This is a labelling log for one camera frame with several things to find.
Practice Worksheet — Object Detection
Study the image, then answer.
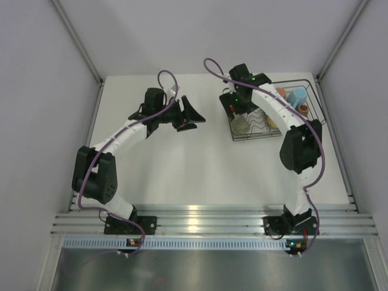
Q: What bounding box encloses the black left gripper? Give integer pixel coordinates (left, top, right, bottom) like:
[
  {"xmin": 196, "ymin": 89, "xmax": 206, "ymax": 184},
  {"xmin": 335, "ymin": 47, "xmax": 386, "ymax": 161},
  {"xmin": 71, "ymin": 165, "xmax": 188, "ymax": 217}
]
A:
[{"xmin": 156, "ymin": 96, "xmax": 205, "ymax": 132}]

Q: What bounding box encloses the grey-brown stoneware cup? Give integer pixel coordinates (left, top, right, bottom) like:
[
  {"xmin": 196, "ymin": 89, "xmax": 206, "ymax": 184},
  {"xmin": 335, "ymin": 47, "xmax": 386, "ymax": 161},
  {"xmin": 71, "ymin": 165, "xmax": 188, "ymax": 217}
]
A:
[{"xmin": 231, "ymin": 115, "xmax": 250, "ymax": 134}]

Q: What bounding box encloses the yellow ceramic mug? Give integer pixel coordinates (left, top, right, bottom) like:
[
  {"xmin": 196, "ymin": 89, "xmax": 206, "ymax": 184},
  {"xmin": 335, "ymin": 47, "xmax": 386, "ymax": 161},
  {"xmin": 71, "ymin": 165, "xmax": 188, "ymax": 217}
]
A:
[{"xmin": 267, "ymin": 117, "xmax": 278, "ymax": 129}]

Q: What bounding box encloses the pink ceramic mug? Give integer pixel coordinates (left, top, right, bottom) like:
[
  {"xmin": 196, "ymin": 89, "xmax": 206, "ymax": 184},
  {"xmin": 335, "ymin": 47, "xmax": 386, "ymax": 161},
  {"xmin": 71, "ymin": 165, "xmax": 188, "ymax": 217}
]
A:
[{"xmin": 276, "ymin": 87, "xmax": 287, "ymax": 99}]

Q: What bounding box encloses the light blue ceramic mug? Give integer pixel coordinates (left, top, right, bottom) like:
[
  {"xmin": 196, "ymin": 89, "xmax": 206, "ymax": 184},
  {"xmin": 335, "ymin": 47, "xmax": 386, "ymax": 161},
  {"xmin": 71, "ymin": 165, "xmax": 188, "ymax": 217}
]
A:
[{"xmin": 287, "ymin": 87, "xmax": 307, "ymax": 109}]

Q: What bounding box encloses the grey wire dish rack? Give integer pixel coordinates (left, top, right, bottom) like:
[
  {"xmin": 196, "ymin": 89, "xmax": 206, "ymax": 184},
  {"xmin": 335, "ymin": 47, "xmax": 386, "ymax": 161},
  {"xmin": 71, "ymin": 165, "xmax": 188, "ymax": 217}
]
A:
[{"xmin": 222, "ymin": 79, "xmax": 327, "ymax": 142}]

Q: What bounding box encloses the dark brown mug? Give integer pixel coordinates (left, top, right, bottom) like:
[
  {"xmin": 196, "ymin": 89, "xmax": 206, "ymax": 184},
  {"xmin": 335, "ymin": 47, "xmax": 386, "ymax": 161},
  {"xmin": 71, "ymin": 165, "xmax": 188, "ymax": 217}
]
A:
[{"xmin": 297, "ymin": 104, "xmax": 309, "ymax": 117}]

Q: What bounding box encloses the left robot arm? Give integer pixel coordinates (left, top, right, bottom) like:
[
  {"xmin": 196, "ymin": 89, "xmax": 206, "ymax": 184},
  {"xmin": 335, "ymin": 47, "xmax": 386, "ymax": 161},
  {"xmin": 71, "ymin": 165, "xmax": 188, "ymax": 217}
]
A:
[{"xmin": 72, "ymin": 88, "xmax": 205, "ymax": 234}]

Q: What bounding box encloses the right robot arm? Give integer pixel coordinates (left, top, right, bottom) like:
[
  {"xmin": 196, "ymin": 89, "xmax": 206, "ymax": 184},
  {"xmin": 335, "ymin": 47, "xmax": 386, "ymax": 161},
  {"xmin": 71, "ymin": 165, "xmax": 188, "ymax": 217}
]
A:
[{"xmin": 219, "ymin": 64, "xmax": 326, "ymax": 234}]

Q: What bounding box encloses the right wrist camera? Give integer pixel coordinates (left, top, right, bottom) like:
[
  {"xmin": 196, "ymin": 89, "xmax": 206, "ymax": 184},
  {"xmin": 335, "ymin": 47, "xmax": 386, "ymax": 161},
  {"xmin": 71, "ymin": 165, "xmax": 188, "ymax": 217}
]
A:
[{"xmin": 222, "ymin": 81, "xmax": 230, "ymax": 93}]

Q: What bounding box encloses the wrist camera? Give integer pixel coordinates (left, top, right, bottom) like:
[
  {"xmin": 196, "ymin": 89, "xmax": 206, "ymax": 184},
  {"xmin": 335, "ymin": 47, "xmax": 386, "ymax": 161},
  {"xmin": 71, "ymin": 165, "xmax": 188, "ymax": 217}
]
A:
[
  {"xmin": 164, "ymin": 85, "xmax": 180, "ymax": 99},
  {"xmin": 222, "ymin": 81, "xmax": 230, "ymax": 93}
]

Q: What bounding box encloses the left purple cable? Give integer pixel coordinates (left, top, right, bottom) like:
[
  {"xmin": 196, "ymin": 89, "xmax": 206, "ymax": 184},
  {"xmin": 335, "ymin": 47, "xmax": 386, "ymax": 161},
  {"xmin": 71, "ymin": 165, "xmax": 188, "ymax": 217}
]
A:
[{"xmin": 77, "ymin": 69, "xmax": 179, "ymax": 255}]

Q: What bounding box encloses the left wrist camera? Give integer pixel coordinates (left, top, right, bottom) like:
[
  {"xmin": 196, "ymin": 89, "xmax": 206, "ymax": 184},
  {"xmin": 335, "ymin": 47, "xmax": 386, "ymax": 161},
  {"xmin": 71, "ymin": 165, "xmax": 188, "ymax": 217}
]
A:
[{"xmin": 164, "ymin": 85, "xmax": 180, "ymax": 99}]

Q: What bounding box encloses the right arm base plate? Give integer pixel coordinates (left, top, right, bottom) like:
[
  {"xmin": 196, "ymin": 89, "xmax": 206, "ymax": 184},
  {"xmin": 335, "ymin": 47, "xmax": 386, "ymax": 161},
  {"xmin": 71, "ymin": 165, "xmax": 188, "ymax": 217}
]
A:
[{"xmin": 263, "ymin": 216, "xmax": 318, "ymax": 239}]

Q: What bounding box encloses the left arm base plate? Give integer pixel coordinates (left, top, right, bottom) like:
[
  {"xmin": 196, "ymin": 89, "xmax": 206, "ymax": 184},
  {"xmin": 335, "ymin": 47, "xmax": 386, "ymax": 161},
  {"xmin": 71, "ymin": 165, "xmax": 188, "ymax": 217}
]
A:
[{"xmin": 104, "ymin": 216, "xmax": 158, "ymax": 235}]

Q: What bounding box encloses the aluminium mounting rail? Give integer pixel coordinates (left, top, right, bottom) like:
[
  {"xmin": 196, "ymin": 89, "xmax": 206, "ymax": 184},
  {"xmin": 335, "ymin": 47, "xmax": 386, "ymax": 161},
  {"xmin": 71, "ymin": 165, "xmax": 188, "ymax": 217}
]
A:
[{"xmin": 50, "ymin": 204, "xmax": 378, "ymax": 238}]

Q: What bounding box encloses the perforated cable duct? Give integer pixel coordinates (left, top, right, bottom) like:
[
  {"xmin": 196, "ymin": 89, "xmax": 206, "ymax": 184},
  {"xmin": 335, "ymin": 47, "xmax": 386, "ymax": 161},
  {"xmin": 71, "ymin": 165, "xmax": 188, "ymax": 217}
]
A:
[{"xmin": 62, "ymin": 237, "xmax": 290, "ymax": 250}]

